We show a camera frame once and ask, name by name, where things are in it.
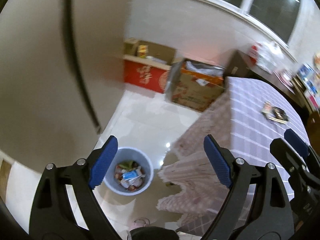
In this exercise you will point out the dark wooden side cabinet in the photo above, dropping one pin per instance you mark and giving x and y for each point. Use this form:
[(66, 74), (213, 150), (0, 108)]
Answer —
[(240, 65)]

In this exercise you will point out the small yellow box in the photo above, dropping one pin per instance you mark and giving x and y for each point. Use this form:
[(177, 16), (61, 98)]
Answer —
[(142, 51)]

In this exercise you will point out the pink slipper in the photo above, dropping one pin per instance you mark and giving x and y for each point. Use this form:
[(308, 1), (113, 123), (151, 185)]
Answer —
[(139, 223)]

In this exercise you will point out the dark wrapper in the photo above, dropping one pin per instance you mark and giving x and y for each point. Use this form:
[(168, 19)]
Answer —
[(274, 113)]

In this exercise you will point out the brown orange cardboard box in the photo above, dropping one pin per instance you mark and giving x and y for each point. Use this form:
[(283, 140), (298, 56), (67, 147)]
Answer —
[(194, 84)]

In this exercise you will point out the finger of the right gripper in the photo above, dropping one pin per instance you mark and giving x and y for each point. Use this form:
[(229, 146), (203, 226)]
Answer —
[(292, 164), (303, 149)]

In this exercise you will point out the red cardboard gift box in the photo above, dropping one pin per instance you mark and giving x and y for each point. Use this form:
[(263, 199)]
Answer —
[(151, 73)]

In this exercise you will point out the gold double-door refrigerator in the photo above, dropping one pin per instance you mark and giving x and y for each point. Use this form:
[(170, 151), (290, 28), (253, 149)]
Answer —
[(61, 77)]

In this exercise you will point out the blue white carton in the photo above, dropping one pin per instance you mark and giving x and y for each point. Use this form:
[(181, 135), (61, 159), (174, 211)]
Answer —
[(132, 174)]

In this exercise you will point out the purple checked tablecloth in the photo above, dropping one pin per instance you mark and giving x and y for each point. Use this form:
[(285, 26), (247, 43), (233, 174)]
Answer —
[(237, 124)]

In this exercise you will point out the white plastic bag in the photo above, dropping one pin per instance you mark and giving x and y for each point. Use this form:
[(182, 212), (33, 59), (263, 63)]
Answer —
[(266, 55)]

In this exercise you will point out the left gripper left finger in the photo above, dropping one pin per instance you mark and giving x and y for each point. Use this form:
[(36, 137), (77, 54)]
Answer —
[(51, 214)]

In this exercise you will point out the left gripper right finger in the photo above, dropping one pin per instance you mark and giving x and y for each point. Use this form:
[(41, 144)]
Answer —
[(256, 206)]

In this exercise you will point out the light blue trash bin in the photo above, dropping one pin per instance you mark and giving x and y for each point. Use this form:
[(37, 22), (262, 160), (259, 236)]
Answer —
[(128, 159)]

